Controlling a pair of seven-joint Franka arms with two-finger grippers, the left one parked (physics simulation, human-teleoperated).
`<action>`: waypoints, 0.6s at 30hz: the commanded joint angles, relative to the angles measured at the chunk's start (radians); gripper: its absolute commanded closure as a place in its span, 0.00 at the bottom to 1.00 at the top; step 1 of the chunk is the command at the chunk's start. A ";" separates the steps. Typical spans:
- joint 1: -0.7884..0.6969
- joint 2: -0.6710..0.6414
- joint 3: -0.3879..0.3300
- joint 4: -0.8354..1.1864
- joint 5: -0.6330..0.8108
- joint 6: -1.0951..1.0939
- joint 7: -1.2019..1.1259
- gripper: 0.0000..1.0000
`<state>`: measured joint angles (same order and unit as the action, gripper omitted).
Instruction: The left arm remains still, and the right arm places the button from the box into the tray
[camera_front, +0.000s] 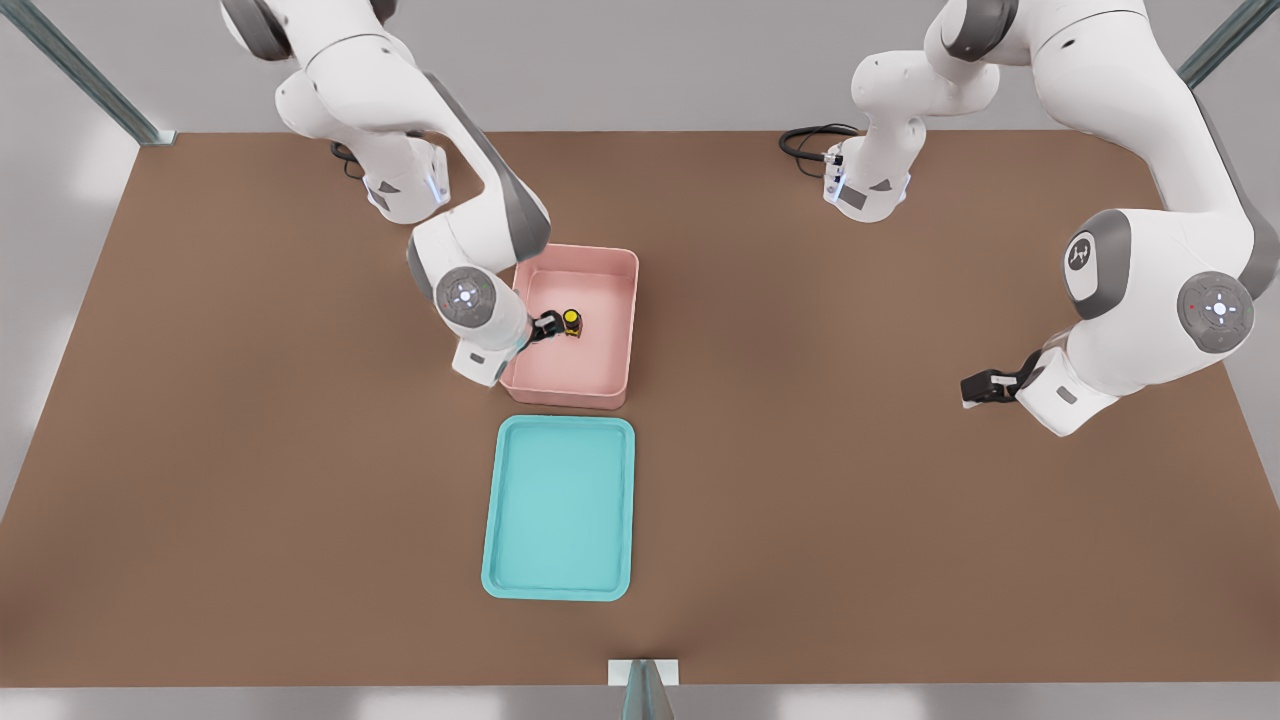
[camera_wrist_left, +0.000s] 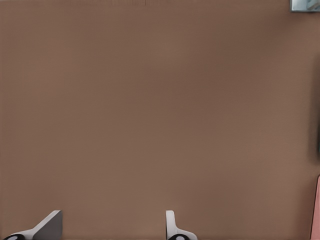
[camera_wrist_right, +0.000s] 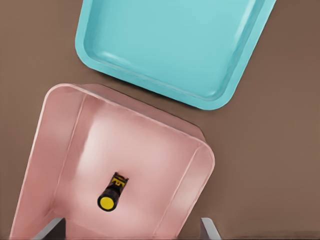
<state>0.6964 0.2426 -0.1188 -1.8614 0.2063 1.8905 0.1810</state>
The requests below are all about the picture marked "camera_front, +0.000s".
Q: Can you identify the pink box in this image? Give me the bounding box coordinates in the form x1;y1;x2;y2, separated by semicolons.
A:
499;243;640;411

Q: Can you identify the pale blue-green tray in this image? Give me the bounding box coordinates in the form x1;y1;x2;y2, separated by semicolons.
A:
481;415;637;603

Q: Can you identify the silver frame post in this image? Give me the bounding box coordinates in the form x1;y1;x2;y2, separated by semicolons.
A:
1178;0;1280;89
608;658;680;720
0;0;177;147

